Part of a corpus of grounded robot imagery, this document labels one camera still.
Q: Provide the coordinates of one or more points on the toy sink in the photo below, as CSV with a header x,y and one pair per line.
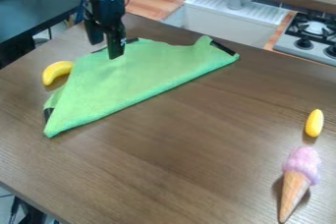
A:
x,y
232,16

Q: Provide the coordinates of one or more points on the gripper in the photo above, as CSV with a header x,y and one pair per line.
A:
x,y
106,6

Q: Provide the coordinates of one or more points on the yellow toy banana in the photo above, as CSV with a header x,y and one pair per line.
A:
x,y
55,71

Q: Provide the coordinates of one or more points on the green cloth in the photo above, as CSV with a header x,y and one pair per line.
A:
x,y
131,80

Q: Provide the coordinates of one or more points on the black table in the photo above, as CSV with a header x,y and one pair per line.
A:
x,y
30,11

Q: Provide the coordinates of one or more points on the yellow toy lemon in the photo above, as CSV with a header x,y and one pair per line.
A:
x,y
314,123

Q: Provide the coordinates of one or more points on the pink toy ice cream cone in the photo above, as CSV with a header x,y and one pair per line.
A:
x,y
298,179

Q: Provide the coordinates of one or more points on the toy stove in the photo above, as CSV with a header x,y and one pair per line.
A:
x,y
311,36

